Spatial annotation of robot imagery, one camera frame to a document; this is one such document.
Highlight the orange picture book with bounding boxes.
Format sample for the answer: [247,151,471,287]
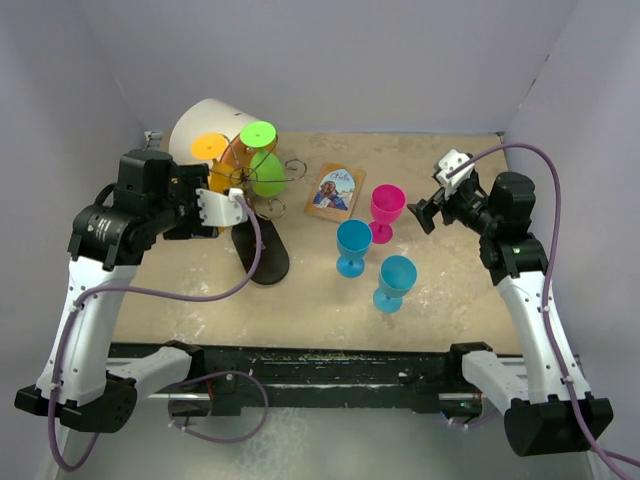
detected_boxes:
[304,162,366,223]

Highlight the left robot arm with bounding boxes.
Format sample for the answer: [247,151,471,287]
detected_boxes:
[14,150,218,433]

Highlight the orange wine glass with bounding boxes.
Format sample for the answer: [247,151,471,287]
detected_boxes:
[217,227,232,239]
[191,132,244,193]

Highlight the blue wine glass left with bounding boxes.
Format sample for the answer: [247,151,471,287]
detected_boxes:
[336,219,373,278]

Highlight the blue wine glass front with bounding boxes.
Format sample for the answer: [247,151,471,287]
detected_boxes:
[373,255,418,314]

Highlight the metal wine glass rack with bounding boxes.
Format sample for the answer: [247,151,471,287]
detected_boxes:
[231,158,307,286]

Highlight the orange wine glass front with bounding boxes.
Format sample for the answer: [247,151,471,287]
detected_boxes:
[191,132,244,193]

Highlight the pink wine glass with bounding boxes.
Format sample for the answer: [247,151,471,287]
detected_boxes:
[369,184,406,244]

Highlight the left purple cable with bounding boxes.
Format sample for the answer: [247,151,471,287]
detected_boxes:
[47,194,271,472]

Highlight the white cylinder container orange lid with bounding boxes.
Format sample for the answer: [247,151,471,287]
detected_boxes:
[168,98,258,166]

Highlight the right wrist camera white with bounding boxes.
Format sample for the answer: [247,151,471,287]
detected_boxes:
[434,149,475,199]

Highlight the orange wine glass back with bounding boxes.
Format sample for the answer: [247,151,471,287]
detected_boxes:
[217,227,232,239]

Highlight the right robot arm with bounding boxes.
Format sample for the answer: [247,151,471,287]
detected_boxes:
[408,170,613,457]

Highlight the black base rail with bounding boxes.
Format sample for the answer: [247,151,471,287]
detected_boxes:
[109,342,506,416]

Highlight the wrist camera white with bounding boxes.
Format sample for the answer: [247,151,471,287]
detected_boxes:
[195,188,248,228]
[434,149,475,199]

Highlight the green wine glass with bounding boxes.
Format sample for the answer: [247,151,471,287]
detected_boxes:
[240,120,287,198]

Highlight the blue wine glass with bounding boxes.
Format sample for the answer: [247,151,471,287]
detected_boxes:
[336,219,373,278]
[373,255,418,314]

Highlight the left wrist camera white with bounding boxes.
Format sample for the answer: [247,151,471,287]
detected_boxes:
[195,188,248,228]

